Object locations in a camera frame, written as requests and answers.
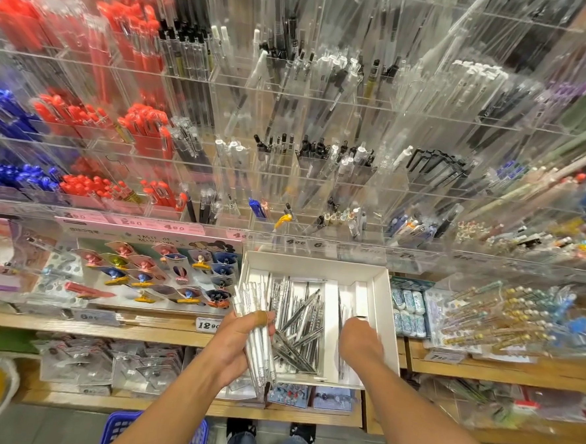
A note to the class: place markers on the person's right hand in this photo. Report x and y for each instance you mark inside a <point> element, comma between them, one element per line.
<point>360,344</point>

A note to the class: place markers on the person's left hand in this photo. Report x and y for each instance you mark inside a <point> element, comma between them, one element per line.
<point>234,347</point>

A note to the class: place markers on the clear pen bundle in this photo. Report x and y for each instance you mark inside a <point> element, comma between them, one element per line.
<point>254,298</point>

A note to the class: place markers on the white cardboard box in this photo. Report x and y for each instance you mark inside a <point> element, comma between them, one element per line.
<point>383,294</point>

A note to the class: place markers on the pile of silver pens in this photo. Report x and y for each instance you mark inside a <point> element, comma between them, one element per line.
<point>302,324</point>

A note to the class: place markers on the blue shopping basket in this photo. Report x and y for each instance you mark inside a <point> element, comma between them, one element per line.
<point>127,432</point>

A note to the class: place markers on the clear acrylic display rack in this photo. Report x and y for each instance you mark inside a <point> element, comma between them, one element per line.
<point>380,96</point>

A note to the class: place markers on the person's right forearm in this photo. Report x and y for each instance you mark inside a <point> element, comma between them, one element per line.
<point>419,425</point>

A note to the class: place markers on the person's left forearm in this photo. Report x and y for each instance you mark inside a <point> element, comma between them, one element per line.
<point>177,415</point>

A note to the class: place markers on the person's left shoe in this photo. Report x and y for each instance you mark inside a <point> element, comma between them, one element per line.
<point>244,427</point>

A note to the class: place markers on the person's shoe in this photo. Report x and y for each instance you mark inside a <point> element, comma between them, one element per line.
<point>303,434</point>
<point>244,427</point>

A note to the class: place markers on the person's right shoe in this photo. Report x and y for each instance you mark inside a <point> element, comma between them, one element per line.
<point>303,434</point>

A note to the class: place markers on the stack of clear gold-pen packets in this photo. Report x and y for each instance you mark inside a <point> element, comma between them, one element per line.
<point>510,317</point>

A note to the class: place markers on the white price tag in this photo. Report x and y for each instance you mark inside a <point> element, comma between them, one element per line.
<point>208,324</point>

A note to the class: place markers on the stack of blue eraser packets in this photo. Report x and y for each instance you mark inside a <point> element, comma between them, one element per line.
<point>411,308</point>

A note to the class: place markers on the row of small patterned packets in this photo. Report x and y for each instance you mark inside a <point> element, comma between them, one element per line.
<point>312,397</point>

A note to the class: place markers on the tray of colourful clip packets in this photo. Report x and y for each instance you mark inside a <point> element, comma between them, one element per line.
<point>151,270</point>

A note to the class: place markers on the stack of clear stationery packets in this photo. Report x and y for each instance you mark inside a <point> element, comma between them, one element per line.
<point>106,364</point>

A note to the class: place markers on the rows of red pens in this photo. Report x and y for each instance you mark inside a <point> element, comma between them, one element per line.
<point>146,121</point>

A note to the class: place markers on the rows of blue pens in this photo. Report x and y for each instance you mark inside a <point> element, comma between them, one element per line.
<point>7,113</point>

